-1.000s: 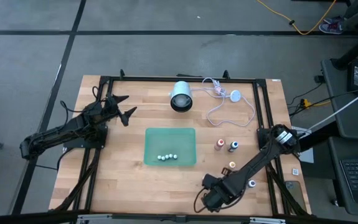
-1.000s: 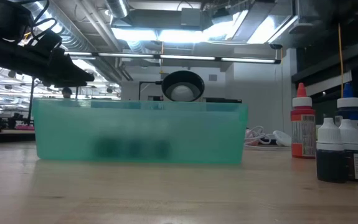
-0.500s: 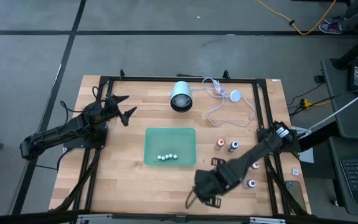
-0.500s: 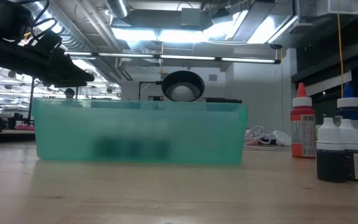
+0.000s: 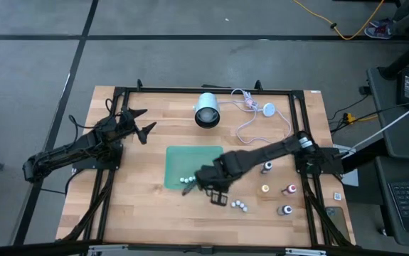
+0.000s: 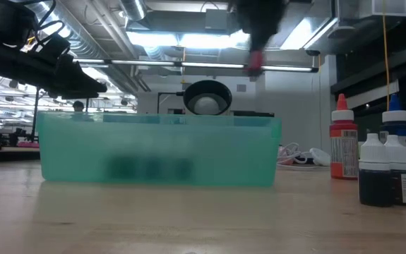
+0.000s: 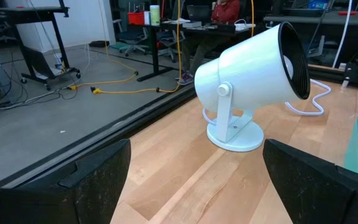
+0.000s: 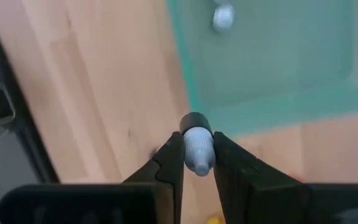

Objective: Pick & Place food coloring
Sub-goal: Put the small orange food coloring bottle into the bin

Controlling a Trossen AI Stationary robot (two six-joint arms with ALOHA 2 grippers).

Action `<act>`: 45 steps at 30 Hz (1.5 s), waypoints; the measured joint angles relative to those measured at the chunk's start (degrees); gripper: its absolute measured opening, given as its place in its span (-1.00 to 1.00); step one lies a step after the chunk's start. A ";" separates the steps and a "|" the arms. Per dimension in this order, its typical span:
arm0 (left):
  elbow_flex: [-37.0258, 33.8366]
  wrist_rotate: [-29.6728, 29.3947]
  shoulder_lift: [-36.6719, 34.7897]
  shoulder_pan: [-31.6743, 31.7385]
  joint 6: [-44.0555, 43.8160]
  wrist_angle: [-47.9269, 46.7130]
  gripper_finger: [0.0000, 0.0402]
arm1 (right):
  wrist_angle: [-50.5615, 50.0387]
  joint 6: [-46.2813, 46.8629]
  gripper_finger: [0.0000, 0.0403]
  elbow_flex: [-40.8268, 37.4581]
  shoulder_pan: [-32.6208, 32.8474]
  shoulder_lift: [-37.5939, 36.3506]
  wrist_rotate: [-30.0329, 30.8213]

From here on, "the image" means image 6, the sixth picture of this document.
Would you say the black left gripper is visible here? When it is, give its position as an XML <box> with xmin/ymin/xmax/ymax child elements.
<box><xmin>0</xmin><ymin>0</ymin><xmax>107</xmax><ymax>100</ymax></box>

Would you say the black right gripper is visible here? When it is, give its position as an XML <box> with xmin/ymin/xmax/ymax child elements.
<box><xmin>229</xmin><ymin>0</ymin><xmax>290</xmax><ymax>54</ymax></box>

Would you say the small red dropper bottle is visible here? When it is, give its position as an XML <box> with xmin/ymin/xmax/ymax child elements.
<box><xmin>246</xmin><ymin>49</ymin><xmax>265</xmax><ymax>77</ymax></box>

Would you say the small dropper bottle white cap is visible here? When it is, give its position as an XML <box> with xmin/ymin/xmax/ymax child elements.
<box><xmin>385</xmin><ymin>135</ymin><xmax>406</xmax><ymax>206</ymax></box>
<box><xmin>358</xmin><ymin>133</ymin><xmax>395</xmax><ymax>208</ymax></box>

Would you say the tall red food coloring bottle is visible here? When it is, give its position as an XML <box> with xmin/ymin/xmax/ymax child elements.
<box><xmin>329</xmin><ymin>93</ymin><xmax>359</xmax><ymax>180</ymax></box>

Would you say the tall blue food coloring bottle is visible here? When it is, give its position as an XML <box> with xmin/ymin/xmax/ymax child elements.
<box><xmin>380</xmin><ymin>93</ymin><xmax>406</xmax><ymax>153</ymax></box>

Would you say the black stand pole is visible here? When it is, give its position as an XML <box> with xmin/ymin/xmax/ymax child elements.
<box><xmin>30</xmin><ymin>87</ymin><xmax>40</xmax><ymax>143</ymax></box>

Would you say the LED strip light bar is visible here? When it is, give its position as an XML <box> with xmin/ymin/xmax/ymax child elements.
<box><xmin>71</xmin><ymin>57</ymin><xmax>321</xmax><ymax>74</ymax></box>

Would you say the black flat box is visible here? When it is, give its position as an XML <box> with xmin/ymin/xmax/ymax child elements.
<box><xmin>231</xmin><ymin>109</ymin><xmax>276</xmax><ymax>118</ymax></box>

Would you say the ceiling light panel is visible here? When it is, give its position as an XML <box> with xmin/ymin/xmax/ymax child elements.
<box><xmin>126</xmin><ymin>30</ymin><xmax>249</xmax><ymax>49</ymax></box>

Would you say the grey dome ceiling lamp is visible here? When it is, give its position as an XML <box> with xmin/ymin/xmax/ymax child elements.
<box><xmin>327</xmin><ymin>20</ymin><xmax>356</xmax><ymax>40</ymax></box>

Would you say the wooden side table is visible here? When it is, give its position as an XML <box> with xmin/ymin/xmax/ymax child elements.
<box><xmin>0</xmin><ymin>145</ymin><xmax>41</xmax><ymax>165</ymax></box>

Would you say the black bent rod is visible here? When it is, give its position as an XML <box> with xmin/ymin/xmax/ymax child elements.
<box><xmin>156</xmin><ymin>90</ymin><xmax>186</xmax><ymax>114</ymax></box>

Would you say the green translucent plastic bin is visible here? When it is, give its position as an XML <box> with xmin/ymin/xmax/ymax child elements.
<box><xmin>36</xmin><ymin>111</ymin><xmax>283</xmax><ymax>187</ymax></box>

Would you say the white ceiling vent box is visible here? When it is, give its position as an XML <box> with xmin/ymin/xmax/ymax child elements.
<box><xmin>359</xmin><ymin>0</ymin><xmax>406</xmax><ymax>18</ymax></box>

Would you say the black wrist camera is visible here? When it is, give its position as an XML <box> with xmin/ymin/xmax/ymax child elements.
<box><xmin>37</xmin><ymin>33</ymin><xmax>71</xmax><ymax>66</ymax></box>

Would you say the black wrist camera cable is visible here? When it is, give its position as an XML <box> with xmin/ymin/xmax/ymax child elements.
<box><xmin>18</xmin><ymin>0</ymin><xmax>70</xmax><ymax>49</ymax></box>

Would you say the silver ventilation duct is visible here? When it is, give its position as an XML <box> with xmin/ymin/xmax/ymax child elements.
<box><xmin>119</xmin><ymin>0</ymin><xmax>148</xmax><ymax>21</ymax></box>

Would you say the white lamp cable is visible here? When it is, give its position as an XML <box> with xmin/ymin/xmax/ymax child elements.
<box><xmin>276</xmin><ymin>142</ymin><xmax>316</xmax><ymax>171</ymax></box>

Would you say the round white cable switch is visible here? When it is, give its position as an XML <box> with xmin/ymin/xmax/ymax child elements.
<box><xmin>309</xmin><ymin>147</ymin><xmax>332</xmax><ymax>167</ymax></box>

